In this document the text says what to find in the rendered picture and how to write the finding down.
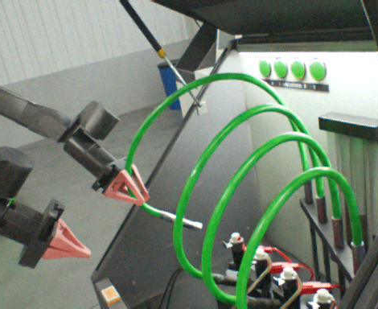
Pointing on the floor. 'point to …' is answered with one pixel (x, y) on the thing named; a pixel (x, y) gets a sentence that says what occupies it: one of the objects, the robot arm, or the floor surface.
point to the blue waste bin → (169, 82)
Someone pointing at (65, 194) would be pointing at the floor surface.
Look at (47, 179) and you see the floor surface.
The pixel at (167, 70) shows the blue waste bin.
